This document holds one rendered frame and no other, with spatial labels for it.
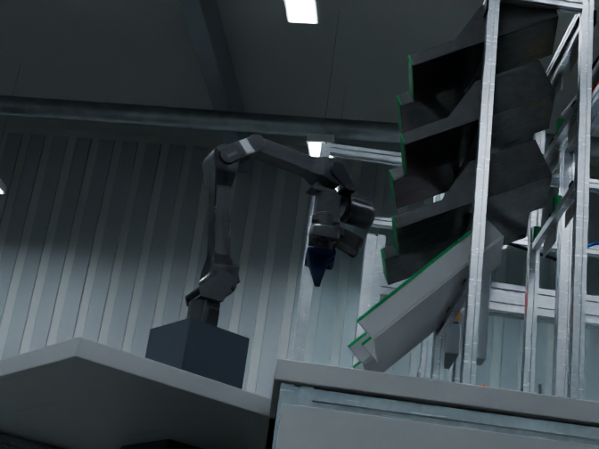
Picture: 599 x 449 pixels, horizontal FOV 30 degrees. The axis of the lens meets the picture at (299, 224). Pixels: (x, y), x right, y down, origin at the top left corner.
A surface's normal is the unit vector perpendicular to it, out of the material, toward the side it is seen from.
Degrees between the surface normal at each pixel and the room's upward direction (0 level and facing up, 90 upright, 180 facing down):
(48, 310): 90
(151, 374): 90
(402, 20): 180
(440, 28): 180
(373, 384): 90
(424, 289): 90
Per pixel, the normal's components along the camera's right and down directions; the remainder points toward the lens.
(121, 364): 0.64, -0.22
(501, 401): 0.06, -0.38
